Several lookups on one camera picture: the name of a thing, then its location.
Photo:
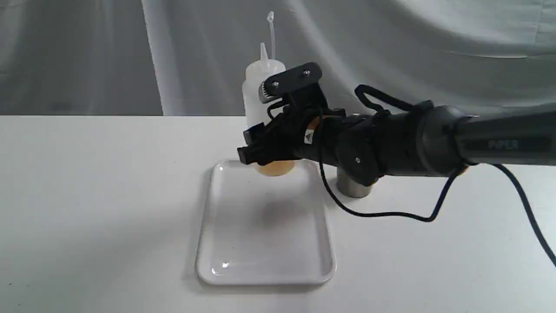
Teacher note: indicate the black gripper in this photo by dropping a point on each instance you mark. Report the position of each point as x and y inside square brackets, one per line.
[313, 132]

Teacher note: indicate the clear plastic squeeze bottle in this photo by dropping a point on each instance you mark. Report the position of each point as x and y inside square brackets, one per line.
[255, 110]

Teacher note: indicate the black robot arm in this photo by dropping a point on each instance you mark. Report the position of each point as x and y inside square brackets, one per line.
[399, 139]

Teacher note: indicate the stainless steel cup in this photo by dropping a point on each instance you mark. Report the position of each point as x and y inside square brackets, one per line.
[352, 188]

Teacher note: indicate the white rectangular plastic tray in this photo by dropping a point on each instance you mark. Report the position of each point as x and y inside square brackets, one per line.
[265, 231]

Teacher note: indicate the grey fabric backdrop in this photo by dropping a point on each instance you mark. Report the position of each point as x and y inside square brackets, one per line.
[188, 57]

